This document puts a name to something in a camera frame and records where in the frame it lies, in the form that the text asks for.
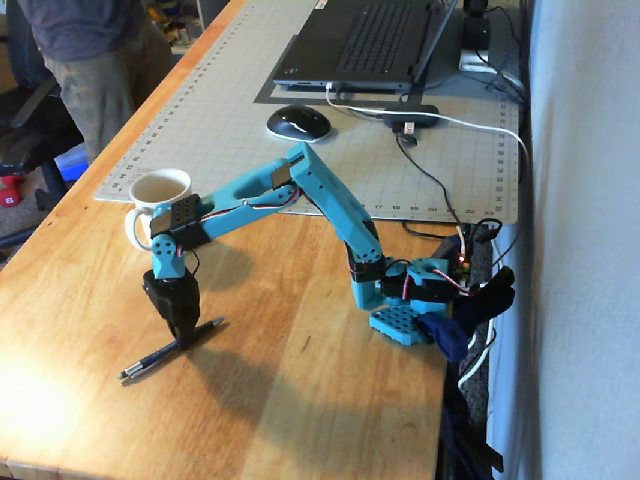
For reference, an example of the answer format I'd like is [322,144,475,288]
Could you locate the black device silver base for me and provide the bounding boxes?
[458,0,502,74]

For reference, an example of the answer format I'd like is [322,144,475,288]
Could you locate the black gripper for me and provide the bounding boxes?
[141,268,202,352]

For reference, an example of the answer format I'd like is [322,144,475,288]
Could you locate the grey gridded cutting mat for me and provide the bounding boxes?
[94,0,522,224]

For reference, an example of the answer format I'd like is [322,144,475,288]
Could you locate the black office chair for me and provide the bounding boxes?
[0,74,84,249]

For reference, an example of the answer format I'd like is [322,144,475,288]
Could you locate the black silver pen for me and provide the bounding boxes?
[117,316,225,382]

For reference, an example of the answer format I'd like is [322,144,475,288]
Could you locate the white usb cable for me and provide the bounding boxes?
[324,83,532,390]

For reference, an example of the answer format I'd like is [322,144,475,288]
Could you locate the black computer mouse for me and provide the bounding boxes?
[265,104,333,141]

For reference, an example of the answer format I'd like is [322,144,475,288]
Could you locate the blue plastic storage box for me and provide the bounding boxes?
[53,141,91,184]

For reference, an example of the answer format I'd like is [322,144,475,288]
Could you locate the dark blue table clamp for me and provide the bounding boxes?
[417,265,517,364]

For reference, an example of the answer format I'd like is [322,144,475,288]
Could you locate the red dumbbell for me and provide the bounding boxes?
[0,174,26,209]

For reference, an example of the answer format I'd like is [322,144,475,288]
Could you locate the person in grey shirt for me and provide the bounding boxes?
[16,0,174,164]

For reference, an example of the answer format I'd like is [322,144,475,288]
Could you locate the thick black cable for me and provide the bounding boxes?
[475,3,529,107]

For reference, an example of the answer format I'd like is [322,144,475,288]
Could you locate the thin black cable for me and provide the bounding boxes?
[395,131,504,247]

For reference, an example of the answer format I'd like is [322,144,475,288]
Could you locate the motor controller board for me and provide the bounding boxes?
[451,249,474,279]

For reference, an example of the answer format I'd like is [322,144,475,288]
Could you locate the white ceramic mug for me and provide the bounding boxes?
[123,168,194,252]

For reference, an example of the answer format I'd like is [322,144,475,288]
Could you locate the dark grey laptop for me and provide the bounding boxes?
[271,0,459,95]

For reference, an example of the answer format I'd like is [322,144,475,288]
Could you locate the black usb hub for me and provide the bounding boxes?
[381,104,441,129]

